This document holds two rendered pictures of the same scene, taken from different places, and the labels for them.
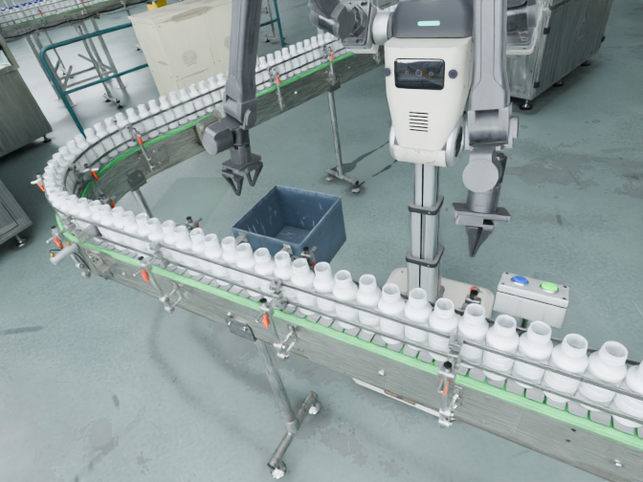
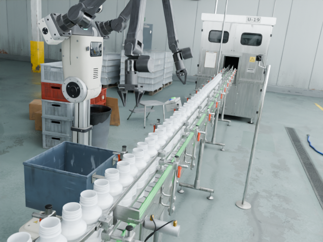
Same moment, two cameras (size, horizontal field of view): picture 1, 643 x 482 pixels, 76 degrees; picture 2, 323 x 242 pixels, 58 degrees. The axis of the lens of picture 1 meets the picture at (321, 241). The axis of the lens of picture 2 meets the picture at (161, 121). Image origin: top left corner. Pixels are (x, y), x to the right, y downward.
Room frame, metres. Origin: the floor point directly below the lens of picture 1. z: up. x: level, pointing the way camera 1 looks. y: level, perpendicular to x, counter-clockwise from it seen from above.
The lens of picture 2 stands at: (1.39, 1.43, 1.51)
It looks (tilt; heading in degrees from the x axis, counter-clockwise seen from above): 15 degrees down; 249
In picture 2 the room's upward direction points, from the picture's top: 5 degrees clockwise
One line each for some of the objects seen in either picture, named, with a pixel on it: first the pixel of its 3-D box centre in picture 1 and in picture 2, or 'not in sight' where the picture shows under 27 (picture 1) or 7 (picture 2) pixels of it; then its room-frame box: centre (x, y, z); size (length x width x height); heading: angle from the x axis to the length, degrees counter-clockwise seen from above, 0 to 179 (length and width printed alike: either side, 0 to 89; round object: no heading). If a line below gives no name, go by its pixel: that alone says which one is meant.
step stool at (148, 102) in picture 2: not in sight; (146, 112); (-0.20, -3.57, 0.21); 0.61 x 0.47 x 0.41; 107
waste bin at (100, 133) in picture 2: not in sight; (92, 133); (0.95, -2.08, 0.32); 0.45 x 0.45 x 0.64
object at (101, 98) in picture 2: not in sight; (87, 96); (0.91, -3.24, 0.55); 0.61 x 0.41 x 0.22; 57
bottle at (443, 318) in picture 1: (443, 329); (192, 111); (0.55, -0.23, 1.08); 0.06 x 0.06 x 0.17
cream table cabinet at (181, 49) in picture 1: (204, 61); not in sight; (5.16, 0.95, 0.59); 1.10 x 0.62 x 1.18; 126
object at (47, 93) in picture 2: not in sight; (67, 88); (1.24, -2.62, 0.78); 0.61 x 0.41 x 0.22; 61
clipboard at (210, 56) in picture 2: not in sight; (210, 59); (-1.60, -3.93, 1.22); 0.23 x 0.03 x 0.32; 144
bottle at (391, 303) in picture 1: (391, 313); (188, 114); (0.62, -0.13, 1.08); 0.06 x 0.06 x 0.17
